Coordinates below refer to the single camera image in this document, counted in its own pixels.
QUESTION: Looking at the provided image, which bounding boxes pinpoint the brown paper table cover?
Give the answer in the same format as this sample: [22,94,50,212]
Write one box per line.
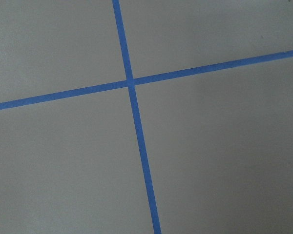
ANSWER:
[0,0,293,234]

